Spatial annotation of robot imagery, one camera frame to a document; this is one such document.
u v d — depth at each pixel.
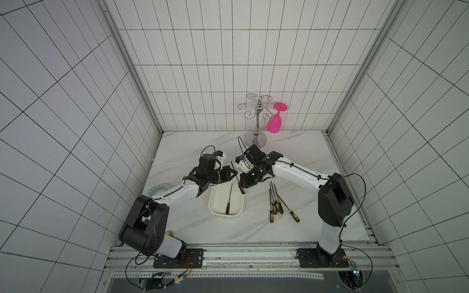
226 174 0.76
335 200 0.47
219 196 0.91
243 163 0.76
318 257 0.65
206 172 0.68
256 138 1.14
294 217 0.83
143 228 0.43
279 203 0.88
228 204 0.87
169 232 0.79
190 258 0.72
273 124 1.03
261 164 0.64
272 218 0.83
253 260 0.73
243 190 0.83
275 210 0.85
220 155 0.80
